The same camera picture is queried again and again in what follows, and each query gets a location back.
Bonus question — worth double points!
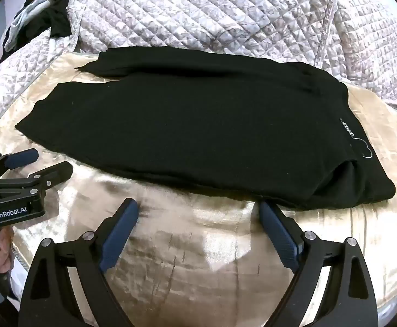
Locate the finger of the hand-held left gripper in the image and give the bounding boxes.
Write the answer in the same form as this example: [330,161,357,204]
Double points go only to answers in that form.
[0,162,74,198]
[0,148,40,178]

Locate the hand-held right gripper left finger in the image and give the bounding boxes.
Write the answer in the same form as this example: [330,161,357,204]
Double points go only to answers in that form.
[19,198,140,327]

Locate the white cloth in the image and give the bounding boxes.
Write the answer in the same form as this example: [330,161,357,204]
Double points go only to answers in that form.
[7,0,55,49]

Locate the quilted patterned blanket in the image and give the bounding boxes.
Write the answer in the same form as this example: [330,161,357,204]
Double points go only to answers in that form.
[0,0,397,150]

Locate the black pants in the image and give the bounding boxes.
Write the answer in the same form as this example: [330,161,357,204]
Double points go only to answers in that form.
[14,48,397,212]

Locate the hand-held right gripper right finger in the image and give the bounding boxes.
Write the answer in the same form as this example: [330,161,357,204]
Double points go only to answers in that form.
[259,201,380,327]

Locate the person's left hand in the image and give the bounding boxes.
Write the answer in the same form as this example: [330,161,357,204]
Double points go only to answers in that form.
[0,226,15,275]

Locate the beige satin bed sheet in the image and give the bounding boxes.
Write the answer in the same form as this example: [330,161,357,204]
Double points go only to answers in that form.
[0,49,397,327]

